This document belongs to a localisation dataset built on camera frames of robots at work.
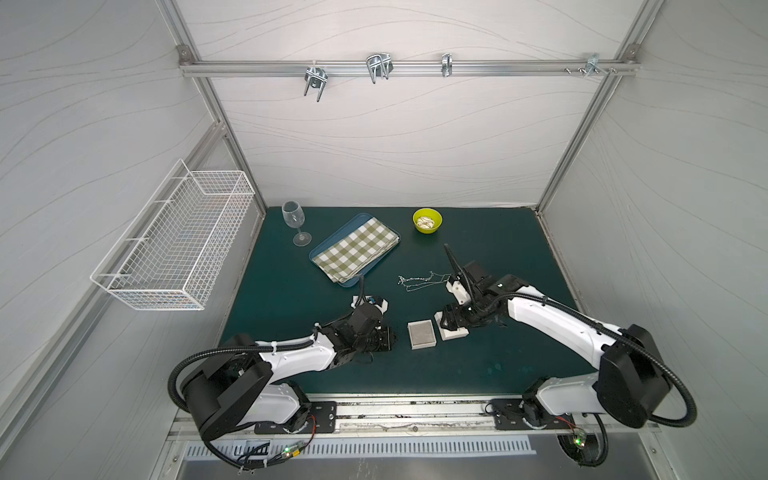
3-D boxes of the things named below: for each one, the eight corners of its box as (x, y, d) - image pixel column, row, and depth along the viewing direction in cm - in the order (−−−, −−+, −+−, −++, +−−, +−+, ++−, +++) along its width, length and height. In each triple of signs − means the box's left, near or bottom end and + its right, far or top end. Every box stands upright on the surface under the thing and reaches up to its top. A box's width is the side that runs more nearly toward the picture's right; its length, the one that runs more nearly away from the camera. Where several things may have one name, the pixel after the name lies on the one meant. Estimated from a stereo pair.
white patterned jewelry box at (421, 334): (411, 350, 86) (412, 347, 84) (407, 326, 91) (407, 322, 89) (436, 346, 87) (437, 343, 85) (430, 322, 91) (431, 319, 89)
